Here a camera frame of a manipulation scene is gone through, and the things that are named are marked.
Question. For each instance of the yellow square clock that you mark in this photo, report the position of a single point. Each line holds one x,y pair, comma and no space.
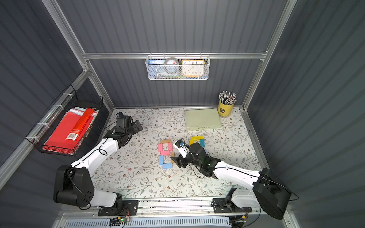
193,68

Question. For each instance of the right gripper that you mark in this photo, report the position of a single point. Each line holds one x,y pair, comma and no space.
185,161

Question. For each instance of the red folder stack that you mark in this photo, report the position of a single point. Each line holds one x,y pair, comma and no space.
57,143

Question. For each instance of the green circuit board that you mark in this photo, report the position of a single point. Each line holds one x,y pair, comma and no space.
118,221

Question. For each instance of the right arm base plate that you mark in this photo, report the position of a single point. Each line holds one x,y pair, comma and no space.
220,205

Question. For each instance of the yellow pen cup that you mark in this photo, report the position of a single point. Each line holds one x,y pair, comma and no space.
227,101

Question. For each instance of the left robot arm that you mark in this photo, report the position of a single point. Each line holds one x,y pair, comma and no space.
73,183

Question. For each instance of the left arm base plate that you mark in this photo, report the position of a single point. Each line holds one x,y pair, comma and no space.
121,208

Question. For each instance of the white wire wall basket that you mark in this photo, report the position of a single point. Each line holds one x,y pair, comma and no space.
155,68

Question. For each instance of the pale green workspace book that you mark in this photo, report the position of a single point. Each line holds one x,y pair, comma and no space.
202,119

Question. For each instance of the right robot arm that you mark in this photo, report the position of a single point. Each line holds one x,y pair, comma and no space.
251,189

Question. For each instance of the black wire side basket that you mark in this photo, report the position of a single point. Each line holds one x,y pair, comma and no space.
45,128

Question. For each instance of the blue block front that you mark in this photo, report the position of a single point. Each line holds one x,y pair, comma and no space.
167,165

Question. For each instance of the red long box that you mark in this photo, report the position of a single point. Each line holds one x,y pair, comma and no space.
75,132

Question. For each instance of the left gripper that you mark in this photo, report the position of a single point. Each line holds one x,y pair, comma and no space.
134,126

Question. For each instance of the grey tape roll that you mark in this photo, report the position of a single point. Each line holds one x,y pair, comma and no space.
171,66

